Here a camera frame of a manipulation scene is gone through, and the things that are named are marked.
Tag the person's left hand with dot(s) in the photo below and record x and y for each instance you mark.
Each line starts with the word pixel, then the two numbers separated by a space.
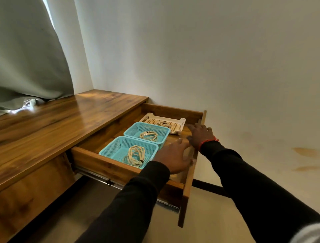
pixel 173 157

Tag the person's right hand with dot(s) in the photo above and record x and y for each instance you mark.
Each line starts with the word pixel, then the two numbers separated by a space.
pixel 201 134

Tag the beige plastic basket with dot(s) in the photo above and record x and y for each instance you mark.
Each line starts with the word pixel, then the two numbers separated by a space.
pixel 178 122

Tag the blue plastic basket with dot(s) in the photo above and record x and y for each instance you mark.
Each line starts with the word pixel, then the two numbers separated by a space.
pixel 136 130
pixel 117 150

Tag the wooden drawer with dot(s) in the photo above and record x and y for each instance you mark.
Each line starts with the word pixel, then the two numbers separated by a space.
pixel 112 167

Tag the person's right forearm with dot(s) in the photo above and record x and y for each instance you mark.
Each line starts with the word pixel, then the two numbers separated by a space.
pixel 257 195

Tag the person's left forearm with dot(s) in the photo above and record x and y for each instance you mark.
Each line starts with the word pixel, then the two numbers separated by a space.
pixel 130 207

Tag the wooden cabinet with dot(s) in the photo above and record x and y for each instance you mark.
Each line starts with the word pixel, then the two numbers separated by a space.
pixel 62 125

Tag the grey-green curtain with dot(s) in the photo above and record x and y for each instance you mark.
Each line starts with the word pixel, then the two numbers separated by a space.
pixel 30 55

